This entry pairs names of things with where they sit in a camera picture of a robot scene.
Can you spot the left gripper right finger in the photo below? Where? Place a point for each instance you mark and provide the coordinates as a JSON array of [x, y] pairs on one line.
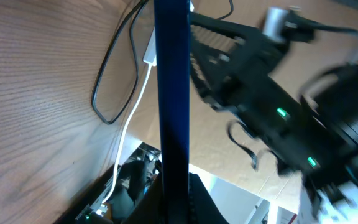
[[202, 209]]

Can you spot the white power strip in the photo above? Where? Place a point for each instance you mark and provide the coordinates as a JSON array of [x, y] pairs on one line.
[[150, 56]]

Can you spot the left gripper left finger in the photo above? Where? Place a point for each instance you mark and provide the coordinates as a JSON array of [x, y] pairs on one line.
[[149, 209]]

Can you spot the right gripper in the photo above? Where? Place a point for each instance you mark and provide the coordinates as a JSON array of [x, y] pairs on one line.
[[215, 72]]

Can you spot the blue Galaxy smartphone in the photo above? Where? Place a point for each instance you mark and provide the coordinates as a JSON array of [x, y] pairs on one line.
[[172, 33]]

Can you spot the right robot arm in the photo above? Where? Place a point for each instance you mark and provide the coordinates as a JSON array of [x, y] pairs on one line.
[[315, 134]]

